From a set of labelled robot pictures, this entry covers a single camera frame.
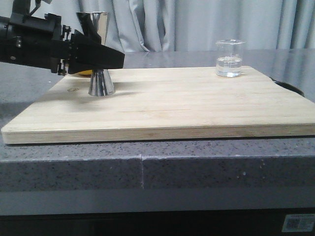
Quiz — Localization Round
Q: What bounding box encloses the wooden cutting board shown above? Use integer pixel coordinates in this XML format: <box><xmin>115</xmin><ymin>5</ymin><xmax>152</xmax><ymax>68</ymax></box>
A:
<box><xmin>1</xmin><ymin>66</ymin><xmax>315</xmax><ymax>144</ymax></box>

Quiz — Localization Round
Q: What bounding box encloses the small glass beaker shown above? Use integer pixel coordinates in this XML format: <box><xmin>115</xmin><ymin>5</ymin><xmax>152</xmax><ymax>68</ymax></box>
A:
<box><xmin>216</xmin><ymin>39</ymin><xmax>245</xmax><ymax>78</ymax></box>

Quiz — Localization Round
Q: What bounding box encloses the white QR code label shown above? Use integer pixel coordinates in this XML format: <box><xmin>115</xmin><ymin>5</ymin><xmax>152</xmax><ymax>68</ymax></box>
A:
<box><xmin>282</xmin><ymin>214</ymin><xmax>315</xmax><ymax>233</ymax></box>

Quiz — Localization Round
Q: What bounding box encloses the steel double jigger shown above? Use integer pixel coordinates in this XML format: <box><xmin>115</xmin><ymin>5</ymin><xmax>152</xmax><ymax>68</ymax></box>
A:
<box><xmin>76</xmin><ymin>12</ymin><xmax>115</xmax><ymax>96</ymax></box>

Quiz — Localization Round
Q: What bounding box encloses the yellow lemon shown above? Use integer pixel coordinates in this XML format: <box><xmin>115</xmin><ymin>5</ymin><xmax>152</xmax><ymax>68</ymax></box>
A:
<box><xmin>75</xmin><ymin>70</ymin><xmax>93</xmax><ymax>77</ymax></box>

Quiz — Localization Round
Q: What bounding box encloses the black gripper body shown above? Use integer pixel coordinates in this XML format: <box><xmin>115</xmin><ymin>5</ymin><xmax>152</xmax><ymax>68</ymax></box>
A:
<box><xmin>0</xmin><ymin>13</ymin><xmax>71</xmax><ymax>75</ymax></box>

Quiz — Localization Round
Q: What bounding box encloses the grey curtain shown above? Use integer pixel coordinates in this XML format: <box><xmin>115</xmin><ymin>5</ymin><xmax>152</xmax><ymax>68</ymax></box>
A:
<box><xmin>0</xmin><ymin>0</ymin><xmax>315</xmax><ymax>53</ymax></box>

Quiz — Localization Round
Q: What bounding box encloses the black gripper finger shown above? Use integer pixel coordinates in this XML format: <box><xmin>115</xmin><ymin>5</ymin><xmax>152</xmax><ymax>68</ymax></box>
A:
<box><xmin>68</xmin><ymin>30</ymin><xmax>125</xmax><ymax>74</ymax></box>

